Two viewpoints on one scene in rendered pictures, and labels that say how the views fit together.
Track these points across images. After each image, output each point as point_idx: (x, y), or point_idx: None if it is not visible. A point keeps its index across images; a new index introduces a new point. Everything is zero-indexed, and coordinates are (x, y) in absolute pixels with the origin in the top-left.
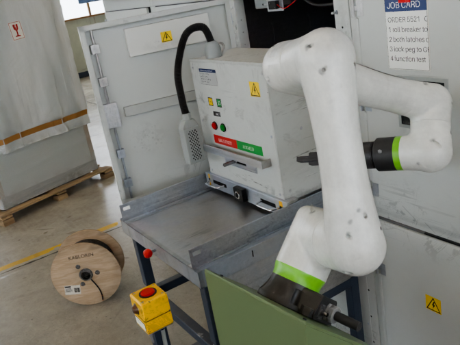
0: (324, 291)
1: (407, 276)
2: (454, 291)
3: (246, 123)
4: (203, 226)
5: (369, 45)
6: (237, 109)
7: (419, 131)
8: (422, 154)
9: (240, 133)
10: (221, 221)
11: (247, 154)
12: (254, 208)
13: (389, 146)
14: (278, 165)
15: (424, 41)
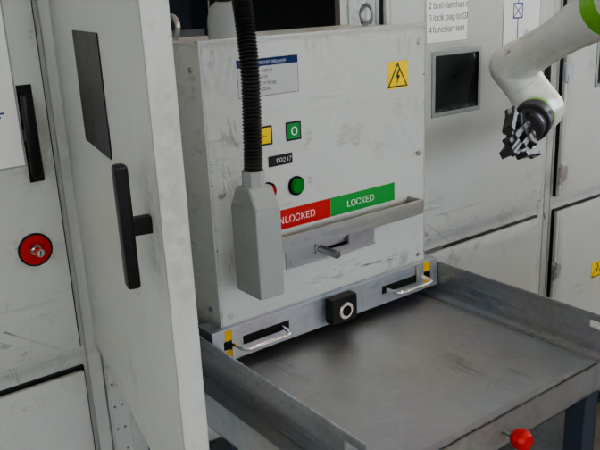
0: None
1: None
2: None
3: (363, 150)
4: (428, 362)
5: (402, 16)
6: (345, 129)
7: (548, 86)
8: (562, 105)
9: (345, 177)
10: (410, 346)
11: (355, 215)
12: (361, 320)
13: (548, 105)
14: None
15: (463, 5)
